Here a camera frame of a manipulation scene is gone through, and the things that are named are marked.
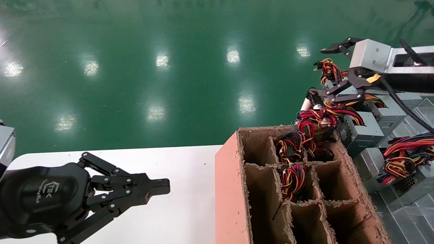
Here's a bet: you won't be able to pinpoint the dark multicolour wire bundle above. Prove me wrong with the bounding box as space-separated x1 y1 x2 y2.
275 130 334 162

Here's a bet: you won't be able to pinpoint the clear plastic dividers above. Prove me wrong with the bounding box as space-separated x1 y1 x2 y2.
390 98 434 140

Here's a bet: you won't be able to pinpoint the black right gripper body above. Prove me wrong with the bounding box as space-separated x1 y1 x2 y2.
351 67 434 94

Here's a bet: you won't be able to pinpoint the brown cardboard divider box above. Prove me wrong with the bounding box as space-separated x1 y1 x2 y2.
215 125 392 244

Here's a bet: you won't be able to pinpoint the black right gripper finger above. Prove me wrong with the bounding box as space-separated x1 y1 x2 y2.
315 76 375 104
320 37 363 57

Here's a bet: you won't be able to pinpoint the yellow red black wire bundle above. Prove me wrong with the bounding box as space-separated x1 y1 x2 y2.
346 94 387 109

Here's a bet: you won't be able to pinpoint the black cable yellow connector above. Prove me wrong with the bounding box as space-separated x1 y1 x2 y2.
366 74 434 134

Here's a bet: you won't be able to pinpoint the red yellow purple wire bundle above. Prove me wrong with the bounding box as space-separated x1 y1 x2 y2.
280 163 308 202

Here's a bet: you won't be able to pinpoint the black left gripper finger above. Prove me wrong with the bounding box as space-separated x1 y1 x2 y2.
78 152 170 191
56 187 170 244

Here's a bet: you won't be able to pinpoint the short black cable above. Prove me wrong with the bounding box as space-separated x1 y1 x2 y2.
399 38 426 66

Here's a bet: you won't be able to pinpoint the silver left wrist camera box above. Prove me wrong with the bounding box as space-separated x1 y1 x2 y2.
0 120 16 178

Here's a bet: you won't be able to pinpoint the black pipe joint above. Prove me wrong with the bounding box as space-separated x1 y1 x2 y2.
306 87 322 106

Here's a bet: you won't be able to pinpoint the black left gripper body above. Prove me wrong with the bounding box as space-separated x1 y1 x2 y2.
0 163 94 239

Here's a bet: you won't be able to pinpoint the orange blue red wire bundle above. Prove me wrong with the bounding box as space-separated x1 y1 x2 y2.
376 131 434 185

